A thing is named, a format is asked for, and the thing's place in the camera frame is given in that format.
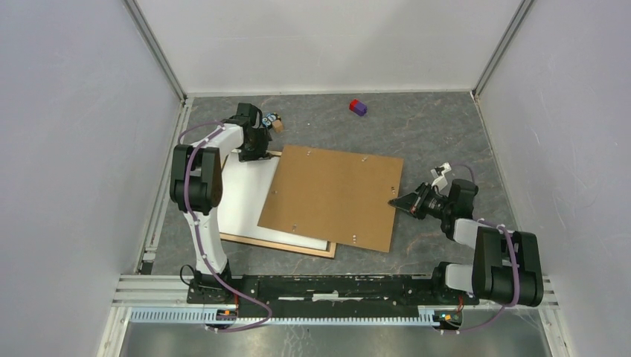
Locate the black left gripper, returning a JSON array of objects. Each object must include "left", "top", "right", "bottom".
[{"left": 238, "top": 129, "right": 275, "bottom": 164}]

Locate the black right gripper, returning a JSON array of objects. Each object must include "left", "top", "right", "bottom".
[{"left": 388, "top": 181, "right": 451, "bottom": 220}]

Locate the wooden picture frame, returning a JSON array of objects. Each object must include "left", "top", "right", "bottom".
[{"left": 217, "top": 149, "right": 338, "bottom": 260}]

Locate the landscape photo print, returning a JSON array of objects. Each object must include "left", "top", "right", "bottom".
[{"left": 217, "top": 151, "right": 330, "bottom": 252}]

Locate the brown cardboard backing board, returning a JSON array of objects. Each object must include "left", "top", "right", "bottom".
[{"left": 258, "top": 145, "right": 404, "bottom": 252}]

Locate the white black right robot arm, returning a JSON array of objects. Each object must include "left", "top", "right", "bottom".
[{"left": 389, "top": 178, "right": 544, "bottom": 307}]

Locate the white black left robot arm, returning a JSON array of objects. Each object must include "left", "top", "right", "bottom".
[{"left": 170, "top": 103, "right": 272, "bottom": 303}]

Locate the blue owl toy block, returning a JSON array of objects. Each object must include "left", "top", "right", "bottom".
[{"left": 262, "top": 113, "right": 281, "bottom": 129}]

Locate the small wooden cube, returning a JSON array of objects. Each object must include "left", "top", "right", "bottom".
[{"left": 272, "top": 119, "right": 284, "bottom": 133}]

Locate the red purple block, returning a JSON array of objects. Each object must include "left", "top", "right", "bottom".
[{"left": 349, "top": 99, "right": 368, "bottom": 116}]

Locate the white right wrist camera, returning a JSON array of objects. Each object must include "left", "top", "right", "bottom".
[{"left": 431, "top": 162, "right": 452, "bottom": 192}]

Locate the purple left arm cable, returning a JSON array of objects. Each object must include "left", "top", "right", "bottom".
[{"left": 177, "top": 120, "right": 273, "bottom": 333}]

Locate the white cable chain strip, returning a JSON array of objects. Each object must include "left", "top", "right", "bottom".
[{"left": 129, "top": 307, "right": 439, "bottom": 327}]

